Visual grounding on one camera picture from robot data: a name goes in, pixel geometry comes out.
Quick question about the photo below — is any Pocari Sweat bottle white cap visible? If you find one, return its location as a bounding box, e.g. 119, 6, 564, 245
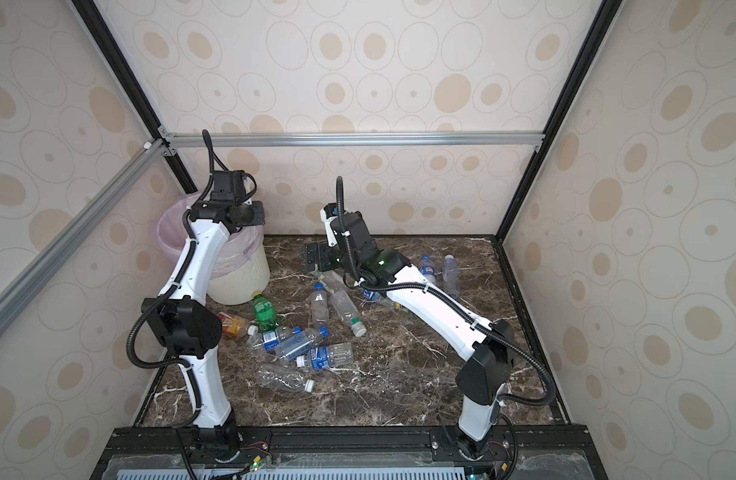
295, 343, 354, 371

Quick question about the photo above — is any aluminium rail left wall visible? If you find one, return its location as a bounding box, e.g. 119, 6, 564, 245
0, 139, 165, 338

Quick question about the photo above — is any black frame post left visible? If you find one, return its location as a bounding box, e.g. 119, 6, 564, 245
71, 0, 197, 194

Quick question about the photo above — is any Fiji bottle blue cap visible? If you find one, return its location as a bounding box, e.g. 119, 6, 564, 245
309, 282, 329, 330

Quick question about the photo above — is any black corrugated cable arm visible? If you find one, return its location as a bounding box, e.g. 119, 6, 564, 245
126, 129, 219, 370
335, 176, 558, 408

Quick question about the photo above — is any horizontal aluminium rail back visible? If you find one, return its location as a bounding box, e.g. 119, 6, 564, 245
159, 130, 546, 151

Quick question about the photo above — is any pink bin liner bag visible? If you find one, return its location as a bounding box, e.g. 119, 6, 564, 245
151, 193, 263, 279

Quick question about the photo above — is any clear bottle pale label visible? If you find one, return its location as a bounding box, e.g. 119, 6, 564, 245
442, 254, 461, 299

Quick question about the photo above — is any clear bottle green band cap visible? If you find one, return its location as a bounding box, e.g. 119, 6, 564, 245
330, 290, 367, 338

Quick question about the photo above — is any small blue label bottle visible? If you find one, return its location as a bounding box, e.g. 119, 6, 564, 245
246, 325, 301, 356

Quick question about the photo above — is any small Pepsi water bottle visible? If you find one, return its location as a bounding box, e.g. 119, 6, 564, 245
419, 255, 437, 284

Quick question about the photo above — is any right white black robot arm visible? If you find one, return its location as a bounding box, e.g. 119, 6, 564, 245
306, 203, 514, 444

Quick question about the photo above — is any black frame post right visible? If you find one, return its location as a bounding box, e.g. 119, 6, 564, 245
493, 0, 623, 246

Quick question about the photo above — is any soda water bottle blue cap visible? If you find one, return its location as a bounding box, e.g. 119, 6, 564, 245
274, 327, 330, 362

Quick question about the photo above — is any black frame post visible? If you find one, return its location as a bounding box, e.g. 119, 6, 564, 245
493, 0, 623, 246
71, 0, 197, 194

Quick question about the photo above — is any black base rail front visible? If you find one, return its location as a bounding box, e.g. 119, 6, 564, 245
91, 424, 607, 479

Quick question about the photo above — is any crushed clear bottle white cap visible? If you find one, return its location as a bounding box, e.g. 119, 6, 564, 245
258, 364, 315, 393

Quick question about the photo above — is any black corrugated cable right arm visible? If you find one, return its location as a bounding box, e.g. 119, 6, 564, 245
335, 176, 558, 408

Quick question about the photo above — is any square clear bottle green band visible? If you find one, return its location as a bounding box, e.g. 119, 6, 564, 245
316, 270, 347, 294

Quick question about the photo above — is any small tea bottle red label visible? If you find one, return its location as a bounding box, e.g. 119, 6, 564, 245
218, 312, 258, 338

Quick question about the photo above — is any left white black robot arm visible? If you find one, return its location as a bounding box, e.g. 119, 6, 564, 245
126, 170, 264, 432

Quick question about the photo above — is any green bottle near bin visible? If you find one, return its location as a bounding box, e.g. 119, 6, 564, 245
252, 291, 278, 332

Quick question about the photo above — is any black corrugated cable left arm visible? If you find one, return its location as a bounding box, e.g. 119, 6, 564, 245
126, 129, 219, 370

